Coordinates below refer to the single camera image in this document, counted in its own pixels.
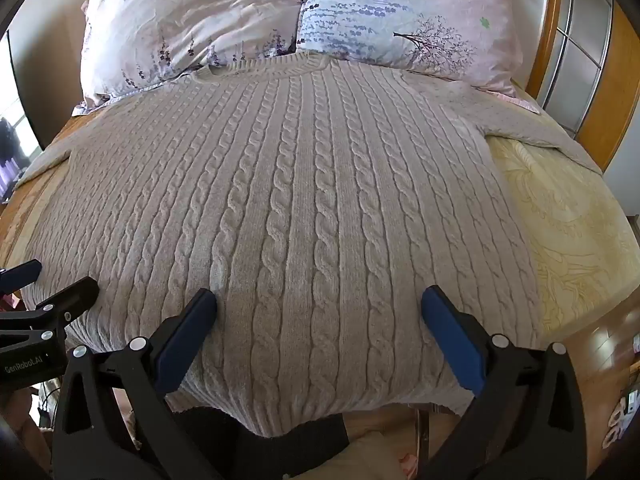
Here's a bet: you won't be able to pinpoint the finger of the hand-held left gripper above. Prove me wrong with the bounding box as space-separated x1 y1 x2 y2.
0 259 43 295
0 276 100 342

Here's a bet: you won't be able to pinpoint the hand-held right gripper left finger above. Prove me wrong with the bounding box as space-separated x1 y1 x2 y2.
52 287 221 480

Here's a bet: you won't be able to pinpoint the pink slippers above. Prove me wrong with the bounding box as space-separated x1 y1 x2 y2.
602 390 640 453

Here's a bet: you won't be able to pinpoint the yellow patterned blanket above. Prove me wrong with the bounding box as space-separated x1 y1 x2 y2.
0 85 640 336

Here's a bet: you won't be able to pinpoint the beige cable-knit sweater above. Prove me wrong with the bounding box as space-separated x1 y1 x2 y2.
15 52 606 438

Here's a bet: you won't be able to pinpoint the light blue tree-print pillow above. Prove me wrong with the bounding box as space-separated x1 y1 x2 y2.
295 0 541 111

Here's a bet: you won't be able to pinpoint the dark cloth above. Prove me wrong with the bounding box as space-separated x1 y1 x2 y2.
172 405 351 480

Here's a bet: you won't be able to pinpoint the pink floral pillow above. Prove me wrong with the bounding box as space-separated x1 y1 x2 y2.
72 0 308 116

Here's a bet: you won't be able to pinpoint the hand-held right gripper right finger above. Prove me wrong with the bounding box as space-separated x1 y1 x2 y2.
421 285 588 480

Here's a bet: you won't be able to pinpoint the wooden headboard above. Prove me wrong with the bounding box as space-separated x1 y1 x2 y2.
525 0 568 103

